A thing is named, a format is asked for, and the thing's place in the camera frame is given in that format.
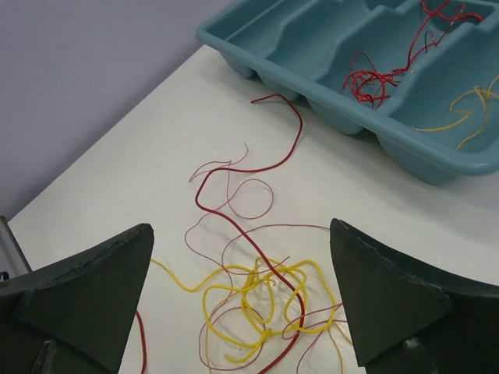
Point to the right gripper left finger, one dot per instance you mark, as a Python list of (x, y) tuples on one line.
[(74, 315)]

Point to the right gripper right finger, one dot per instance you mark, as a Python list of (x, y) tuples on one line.
[(407, 316)]

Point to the teal compartment tray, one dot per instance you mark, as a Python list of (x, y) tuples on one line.
[(422, 76)]

